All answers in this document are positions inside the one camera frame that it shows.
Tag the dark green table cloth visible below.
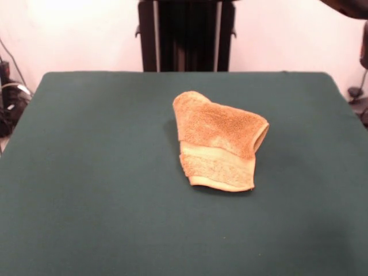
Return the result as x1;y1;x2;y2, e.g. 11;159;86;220
0;71;368;276

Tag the tan terry towel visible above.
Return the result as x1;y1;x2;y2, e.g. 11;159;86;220
172;90;270;193

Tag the black cable bundle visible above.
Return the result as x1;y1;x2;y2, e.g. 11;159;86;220
0;37;35;139

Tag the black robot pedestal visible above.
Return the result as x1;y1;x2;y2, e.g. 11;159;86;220
133;0;237;72

